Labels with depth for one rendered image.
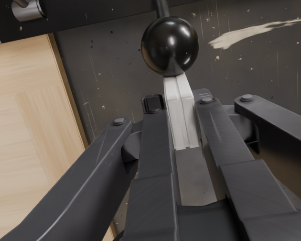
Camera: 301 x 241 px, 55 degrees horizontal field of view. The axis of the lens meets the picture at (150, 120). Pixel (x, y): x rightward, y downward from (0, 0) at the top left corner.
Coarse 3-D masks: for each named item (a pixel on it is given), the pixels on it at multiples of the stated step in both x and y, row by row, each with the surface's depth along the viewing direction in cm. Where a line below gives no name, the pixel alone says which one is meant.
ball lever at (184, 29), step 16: (160, 0) 22; (160, 16) 21; (176, 16) 18; (144, 32) 18; (160, 32) 17; (176, 32) 17; (192, 32) 18; (144, 48) 18; (160, 48) 17; (176, 48) 17; (192, 48) 18; (160, 64) 18; (176, 64) 18; (192, 64) 19
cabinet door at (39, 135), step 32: (0, 64) 32; (32, 64) 32; (0, 96) 34; (32, 96) 34; (64, 96) 33; (0, 128) 36; (32, 128) 35; (64, 128) 35; (0, 160) 37; (32, 160) 37; (64, 160) 37; (0, 192) 39; (32, 192) 39; (0, 224) 42
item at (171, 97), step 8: (168, 80) 18; (168, 88) 17; (176, 88) 17; (168, 96) 15; (176, 96) 15; (168, 104) 15; (176, 104) 15; (168, 112) 15; (176, 112) 15; (176, 120) 15; (176, 128) 15; (176, 136) 16; (184, 136) 16; (176, 144) 16; (184, 144) 16
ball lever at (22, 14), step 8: (16, 0) 25; (24, 0) 25; (32, 0) 26; (40, 0) 26; (16, 8) 26; (24, 8) 26; (32, 8) 26; (40, 8) 26; (16, 16) 26; (24, 16) 26; (32, 16) 26; (40, 16) 27
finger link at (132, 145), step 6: (138, 126) 15; (132, 132) 14; (138, 132) 14; (132, 138) 14; (138, 138) 14; (126, 144) 14; (132, 144) 14; (138, 144) 14; (126, 150) 14; (132, 150) 14; (138, 150) 14; (126, 156) 14; (132, 156) 14; (138, 156) 14
